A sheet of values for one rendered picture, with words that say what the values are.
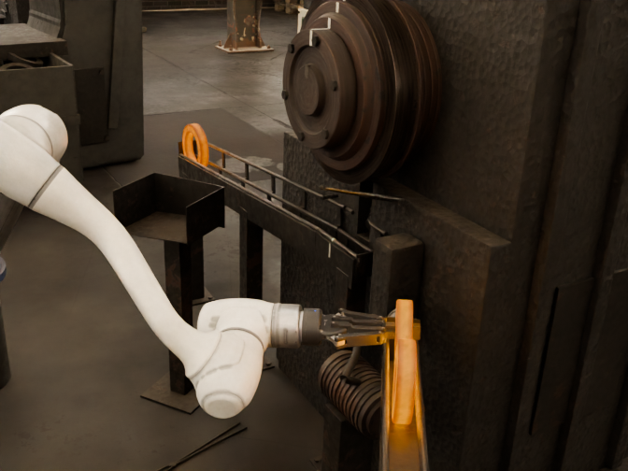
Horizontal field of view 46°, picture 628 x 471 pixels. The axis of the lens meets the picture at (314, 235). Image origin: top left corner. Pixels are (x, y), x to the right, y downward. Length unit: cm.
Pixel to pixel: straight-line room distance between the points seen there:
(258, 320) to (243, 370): 15
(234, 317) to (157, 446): 98
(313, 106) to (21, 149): 68
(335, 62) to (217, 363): 72
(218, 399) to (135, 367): 142
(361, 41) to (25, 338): 183
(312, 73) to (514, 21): 47
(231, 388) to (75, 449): 114
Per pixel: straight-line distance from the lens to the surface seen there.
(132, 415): 254
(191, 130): 290
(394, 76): 165
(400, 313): 148
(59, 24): 456
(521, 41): 158
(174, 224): 236
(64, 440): 248
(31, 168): 145
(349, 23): 175
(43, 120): 158
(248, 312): 150
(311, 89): 178
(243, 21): 889
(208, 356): 138
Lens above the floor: 151
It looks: 23 degrees down
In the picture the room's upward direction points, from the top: 2 degrees clockwise
